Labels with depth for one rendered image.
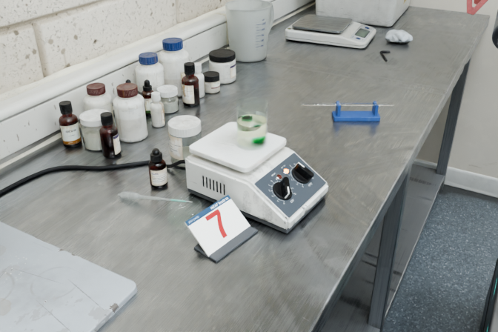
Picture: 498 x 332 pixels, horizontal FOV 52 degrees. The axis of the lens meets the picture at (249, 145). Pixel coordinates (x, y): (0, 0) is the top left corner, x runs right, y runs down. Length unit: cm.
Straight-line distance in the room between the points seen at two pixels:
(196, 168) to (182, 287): 21
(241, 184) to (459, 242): 142
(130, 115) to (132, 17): 33
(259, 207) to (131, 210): 21
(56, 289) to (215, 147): 31
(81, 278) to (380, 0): 140
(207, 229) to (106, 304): 17
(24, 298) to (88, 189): 26
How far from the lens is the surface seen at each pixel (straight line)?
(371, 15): 185
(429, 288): 186
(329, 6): 188
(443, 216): 221
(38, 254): 78
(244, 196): 78
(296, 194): 79
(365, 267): 176
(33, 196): 93
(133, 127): 102
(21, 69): 107
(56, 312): 69
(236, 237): 76
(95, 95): 106
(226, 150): 81
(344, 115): 112
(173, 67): 120
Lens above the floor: 123
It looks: 29 degrees down
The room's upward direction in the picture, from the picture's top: straight up
